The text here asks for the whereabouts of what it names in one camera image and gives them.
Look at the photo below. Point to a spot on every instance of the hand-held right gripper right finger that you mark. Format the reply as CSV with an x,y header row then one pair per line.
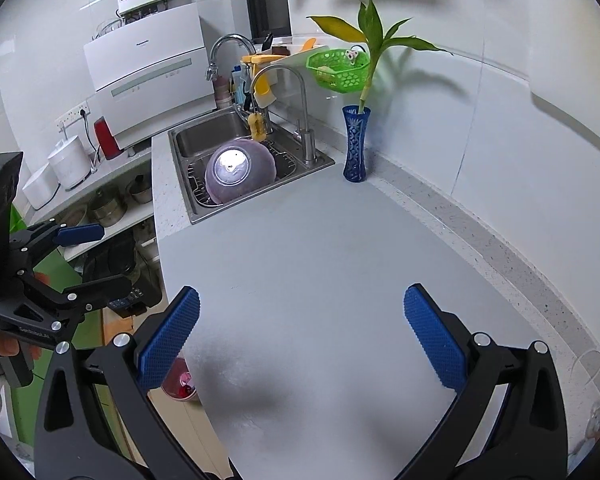
x,y
435,340

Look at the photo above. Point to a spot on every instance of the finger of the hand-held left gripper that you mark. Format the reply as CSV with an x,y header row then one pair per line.
x,y
80,235
100,290

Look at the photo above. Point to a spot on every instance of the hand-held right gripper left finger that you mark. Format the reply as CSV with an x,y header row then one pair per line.
x,y
172,335

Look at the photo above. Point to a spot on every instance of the pink round bin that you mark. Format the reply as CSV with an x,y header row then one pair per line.
x,y
180,385

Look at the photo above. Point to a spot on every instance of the person's left hand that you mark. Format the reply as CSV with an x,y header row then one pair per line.
x,y
5,346

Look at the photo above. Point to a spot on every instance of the large metal pot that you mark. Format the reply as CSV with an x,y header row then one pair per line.
x,y
107,210

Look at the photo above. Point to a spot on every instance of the white shelf board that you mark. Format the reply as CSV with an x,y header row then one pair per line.
x,y
125,228

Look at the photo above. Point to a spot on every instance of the white square box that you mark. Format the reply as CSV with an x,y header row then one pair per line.
x,y
40,187

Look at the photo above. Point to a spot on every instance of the white round cooker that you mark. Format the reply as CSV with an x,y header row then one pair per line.
x,y
70,162

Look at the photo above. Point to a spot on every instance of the small metal pot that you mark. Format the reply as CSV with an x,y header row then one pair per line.
x,y
140,190

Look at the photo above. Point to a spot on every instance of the red container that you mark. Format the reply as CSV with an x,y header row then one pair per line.
x,y
107,140

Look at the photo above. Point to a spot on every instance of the stainless steel sink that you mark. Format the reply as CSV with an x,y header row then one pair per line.
x,y
200,135

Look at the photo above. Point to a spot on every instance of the purple plastic bowl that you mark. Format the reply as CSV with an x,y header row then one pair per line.
x,y
250,175

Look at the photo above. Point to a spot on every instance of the printed cloth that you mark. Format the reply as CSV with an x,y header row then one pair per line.
x,y
592,425

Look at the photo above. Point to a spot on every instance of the white countertop dishwasher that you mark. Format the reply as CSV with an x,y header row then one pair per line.
x,y
150,70

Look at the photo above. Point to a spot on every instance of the blue lattice vase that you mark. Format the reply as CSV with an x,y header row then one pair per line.
x,y
355,150

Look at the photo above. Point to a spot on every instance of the yellow sponge brush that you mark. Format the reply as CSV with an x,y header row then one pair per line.
x,y
258,127

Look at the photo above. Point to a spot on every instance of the blue dish soap bottle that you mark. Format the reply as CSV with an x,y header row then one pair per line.
x,y
239,84

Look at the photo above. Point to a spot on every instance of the short steel faucet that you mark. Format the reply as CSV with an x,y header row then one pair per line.
x,y
307,147

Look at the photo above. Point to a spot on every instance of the yellow white hanging cloth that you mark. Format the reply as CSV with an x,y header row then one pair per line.
x,y
263,94

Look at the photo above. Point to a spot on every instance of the yellow plastic rack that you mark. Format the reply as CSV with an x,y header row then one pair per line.
x,y
254,58

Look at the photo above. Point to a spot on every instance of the tall steel faucet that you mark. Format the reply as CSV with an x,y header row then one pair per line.
x,y
230,37

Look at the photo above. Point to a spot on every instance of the green plastic basket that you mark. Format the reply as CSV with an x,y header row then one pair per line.
x,y
337,79

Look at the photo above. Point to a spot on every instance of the small white figure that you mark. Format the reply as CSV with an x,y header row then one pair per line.
x,y
351,55

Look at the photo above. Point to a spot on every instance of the dark window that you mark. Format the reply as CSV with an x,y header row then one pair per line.
x,y
270,5

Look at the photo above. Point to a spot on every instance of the green bamboo plant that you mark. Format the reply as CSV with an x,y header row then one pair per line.
x,y
375,30

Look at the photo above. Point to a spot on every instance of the white wall socket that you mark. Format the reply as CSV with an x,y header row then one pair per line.
x,y
72,114

